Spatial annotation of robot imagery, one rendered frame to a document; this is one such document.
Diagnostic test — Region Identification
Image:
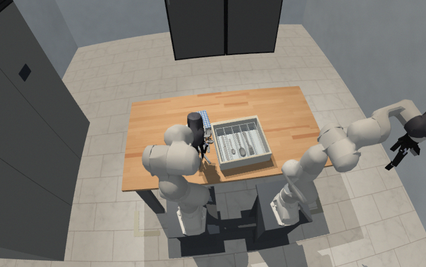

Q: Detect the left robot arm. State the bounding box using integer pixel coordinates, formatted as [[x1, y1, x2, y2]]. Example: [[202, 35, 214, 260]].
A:
[[142, 112, 210, 236]]

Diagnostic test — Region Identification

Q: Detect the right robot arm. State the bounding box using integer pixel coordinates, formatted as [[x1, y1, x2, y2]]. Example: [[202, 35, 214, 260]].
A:
[[270, 100, 426, 226]]

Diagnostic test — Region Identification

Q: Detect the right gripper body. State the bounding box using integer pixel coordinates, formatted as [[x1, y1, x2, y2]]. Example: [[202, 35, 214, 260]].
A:
[[401, 133, 419, 150]]

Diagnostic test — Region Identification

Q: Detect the blue and white checkered towel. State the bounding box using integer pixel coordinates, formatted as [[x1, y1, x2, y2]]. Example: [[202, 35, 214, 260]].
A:
[[197, 110, 211, 130]]

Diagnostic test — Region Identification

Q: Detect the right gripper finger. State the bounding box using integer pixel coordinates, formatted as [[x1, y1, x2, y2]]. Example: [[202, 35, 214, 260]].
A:
[[390, 136, 403, 151], [385, 144, 407, 170]]

